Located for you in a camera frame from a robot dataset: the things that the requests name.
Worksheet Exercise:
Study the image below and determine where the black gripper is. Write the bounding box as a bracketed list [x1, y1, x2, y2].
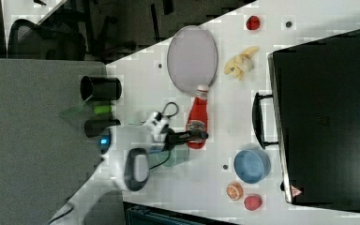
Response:
[164, 128, 208, 151]

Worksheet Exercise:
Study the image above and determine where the red ketchup bottle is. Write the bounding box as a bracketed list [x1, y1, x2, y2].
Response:
[186, 84, 209, 149]

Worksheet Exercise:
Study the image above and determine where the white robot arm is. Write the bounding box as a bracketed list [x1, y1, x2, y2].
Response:
[46, 126, 208, 225]

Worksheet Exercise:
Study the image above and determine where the blue bowl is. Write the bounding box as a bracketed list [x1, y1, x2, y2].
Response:
[233, 149, 271, 184]

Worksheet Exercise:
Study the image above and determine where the orange slice toy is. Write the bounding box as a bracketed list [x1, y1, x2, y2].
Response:
[226, 182, 244, 201]

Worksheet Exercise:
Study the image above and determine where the pale pink round plate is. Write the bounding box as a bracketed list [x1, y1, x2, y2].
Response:
[167, 25, 218, 97]

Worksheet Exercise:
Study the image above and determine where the red strawberry toy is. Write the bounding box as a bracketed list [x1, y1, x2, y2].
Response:
[244, 194, 263, 211]

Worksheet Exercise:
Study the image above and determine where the green bottle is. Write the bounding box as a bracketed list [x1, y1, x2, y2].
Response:
[94, 105, 112, 114]

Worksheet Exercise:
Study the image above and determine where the peeled banana toy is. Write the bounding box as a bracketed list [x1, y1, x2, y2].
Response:
[224, 46, 259, 81]

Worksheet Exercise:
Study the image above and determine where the teal storage crate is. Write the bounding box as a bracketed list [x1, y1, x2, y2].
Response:
[124, 202, 235, 225]

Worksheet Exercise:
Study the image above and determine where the small black cylinder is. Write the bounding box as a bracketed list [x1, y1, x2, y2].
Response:
[83, 119, 120, 138]

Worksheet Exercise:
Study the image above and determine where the black cylindrical cup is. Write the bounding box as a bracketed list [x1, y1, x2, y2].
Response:
[80, 76, 122, 101]

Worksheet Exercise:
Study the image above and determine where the red tomato toy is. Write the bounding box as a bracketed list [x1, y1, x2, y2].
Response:
[246, 16, 261, 31]

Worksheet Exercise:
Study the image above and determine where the black toaster oven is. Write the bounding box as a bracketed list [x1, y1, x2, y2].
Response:
[267, 29, 360, 213]

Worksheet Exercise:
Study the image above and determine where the black office chair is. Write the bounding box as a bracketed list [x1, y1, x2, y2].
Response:
[7, 19, 86, 61]

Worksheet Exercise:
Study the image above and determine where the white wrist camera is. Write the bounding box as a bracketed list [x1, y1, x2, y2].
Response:
[143, 112, 169, 143]

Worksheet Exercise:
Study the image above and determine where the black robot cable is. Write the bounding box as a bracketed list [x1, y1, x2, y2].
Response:
[48, 101, 180, 224]

